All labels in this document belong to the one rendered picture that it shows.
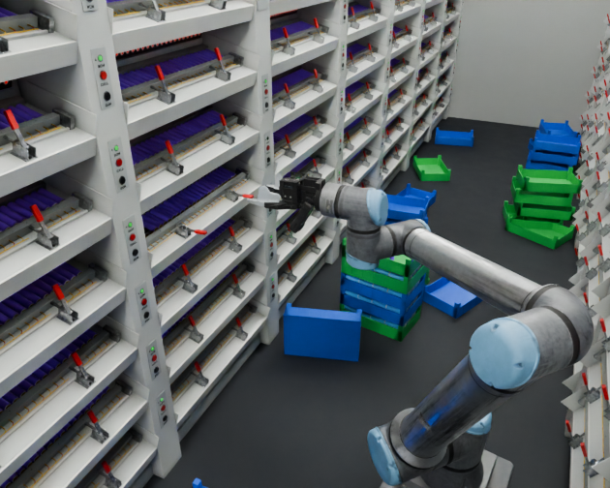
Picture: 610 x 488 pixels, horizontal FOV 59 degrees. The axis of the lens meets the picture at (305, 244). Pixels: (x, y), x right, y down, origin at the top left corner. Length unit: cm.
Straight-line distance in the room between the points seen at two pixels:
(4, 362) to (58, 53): 62
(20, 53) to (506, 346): 98
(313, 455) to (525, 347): 106
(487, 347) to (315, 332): 121
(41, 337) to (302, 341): 115
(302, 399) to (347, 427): 20
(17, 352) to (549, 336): 103
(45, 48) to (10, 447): 81
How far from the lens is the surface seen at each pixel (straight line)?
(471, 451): 161
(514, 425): 211
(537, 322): 103
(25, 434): 138
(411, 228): 148
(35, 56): 114
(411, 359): 226
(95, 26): 124
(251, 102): 183
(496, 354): 101
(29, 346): 129
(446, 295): 264
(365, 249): 142
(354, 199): 138
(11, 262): 120
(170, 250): 153
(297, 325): 214
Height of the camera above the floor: 147
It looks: 30 degrees down
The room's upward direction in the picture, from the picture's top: straight up
